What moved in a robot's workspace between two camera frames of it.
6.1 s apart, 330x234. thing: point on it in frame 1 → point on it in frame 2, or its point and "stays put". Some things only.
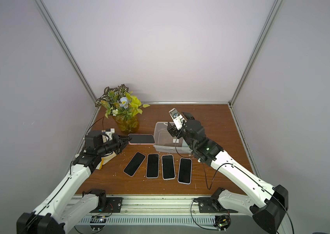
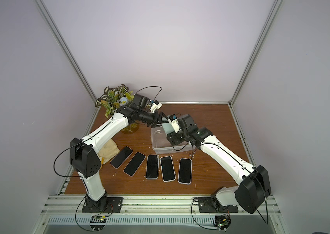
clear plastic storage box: x=165 y=143 stays put
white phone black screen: x=185 y=170 stays put
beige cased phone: x=168 y=170 stays put
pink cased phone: x=141 y=139 → x=121 y=157
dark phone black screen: x=134 y=164 stays put
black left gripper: x=120 y=143 → x=157 y=120
